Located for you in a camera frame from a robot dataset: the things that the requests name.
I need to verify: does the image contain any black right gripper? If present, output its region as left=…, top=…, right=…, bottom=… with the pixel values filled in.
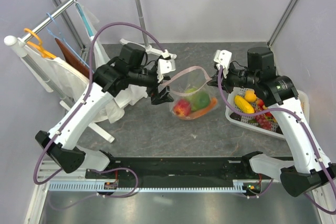
left=208, top=61, right=259, bottom=93

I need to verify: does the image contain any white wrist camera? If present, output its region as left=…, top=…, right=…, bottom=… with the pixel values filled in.
left=213, top=50, right=232, bottom=78
left=157, top=59, right=176, bottom=83

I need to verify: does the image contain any brown garment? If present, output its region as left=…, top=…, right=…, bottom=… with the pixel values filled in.
left=55, top=38, right=89, bottom=78

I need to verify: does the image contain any white plastic basket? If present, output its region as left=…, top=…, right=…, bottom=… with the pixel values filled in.
left=225, top=88, right=310, bottom=140

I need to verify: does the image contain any white garment on hanger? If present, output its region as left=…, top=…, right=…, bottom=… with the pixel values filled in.
left=20, top=45, right=92, bottom=109

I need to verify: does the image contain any teal hanger with white cloth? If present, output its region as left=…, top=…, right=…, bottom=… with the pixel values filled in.
left=74, top=1, right=111, bottom=70

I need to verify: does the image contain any green-yellow mango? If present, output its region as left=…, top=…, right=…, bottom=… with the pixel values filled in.
left=191, top=91, right=211, bottom=111

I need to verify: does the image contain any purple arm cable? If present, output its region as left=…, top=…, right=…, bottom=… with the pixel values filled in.
left=33, top=22, right=169, bottom=185
left=218, top=67, right=336, bottom=215

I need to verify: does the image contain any purple grape bunch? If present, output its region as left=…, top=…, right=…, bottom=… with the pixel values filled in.
left=255, top=112, right=276, bottom=131

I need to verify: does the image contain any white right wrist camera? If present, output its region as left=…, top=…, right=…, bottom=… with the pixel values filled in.
left=213, top=50, right=232, bottom=78

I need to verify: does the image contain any orange carrot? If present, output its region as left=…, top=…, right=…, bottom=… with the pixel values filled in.
left=189, top=97, right=218, bottom=120

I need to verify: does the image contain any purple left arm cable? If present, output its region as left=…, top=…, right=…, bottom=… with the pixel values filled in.
left=33, top=22, right=169, bottom=185

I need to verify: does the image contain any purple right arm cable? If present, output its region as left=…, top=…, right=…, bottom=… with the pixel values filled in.
left=218, top=67, right=336, bottom=215

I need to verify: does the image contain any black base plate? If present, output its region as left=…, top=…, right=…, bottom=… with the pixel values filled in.
left=85, top=156, right=274, bottom=185

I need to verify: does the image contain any yellow corn cob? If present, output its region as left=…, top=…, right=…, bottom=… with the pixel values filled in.
left=234, top=95, right=255, bottom=114

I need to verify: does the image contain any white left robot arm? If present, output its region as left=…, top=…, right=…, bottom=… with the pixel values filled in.
left=35, top=43, right=175, bottom=178

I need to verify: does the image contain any red apple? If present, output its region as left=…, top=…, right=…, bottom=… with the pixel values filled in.
left=173, top=99, right=191, bottom=116

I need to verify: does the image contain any metal clothes rack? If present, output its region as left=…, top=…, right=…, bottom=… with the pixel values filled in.
left=4, top=0, right=177, bottom=143

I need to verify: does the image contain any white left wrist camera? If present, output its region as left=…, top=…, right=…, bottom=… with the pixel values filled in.
left=157, top=59, right=176, bottom=83

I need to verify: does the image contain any green cabbage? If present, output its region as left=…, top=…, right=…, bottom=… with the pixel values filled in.
left=185, top=88, right=199, bottom=104

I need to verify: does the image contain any red cherry cluster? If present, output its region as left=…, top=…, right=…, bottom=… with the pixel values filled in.
left=255, top=99, right=272, bottom=118

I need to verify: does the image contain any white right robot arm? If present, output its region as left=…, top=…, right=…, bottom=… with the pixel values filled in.
left=209, top=47, right=335, bottom=197

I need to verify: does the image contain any orange hanger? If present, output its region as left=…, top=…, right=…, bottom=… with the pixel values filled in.
left=24, top=28, right=57, bottom=59

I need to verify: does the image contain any clear pink-dotted zip bag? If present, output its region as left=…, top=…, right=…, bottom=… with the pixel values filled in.
left=162, top=66, right=218, bottom=121

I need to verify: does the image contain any blue wire hanger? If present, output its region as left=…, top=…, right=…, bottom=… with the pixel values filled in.
left=46, top=12, right=89, bottom=69

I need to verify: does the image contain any dark purple mangosteen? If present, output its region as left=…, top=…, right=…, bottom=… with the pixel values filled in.
left=229, top=113, right=242, bottom=122

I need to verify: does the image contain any yellow lemon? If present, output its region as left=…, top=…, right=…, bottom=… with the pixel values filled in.
left=244, top=90, right=257, bottom=103

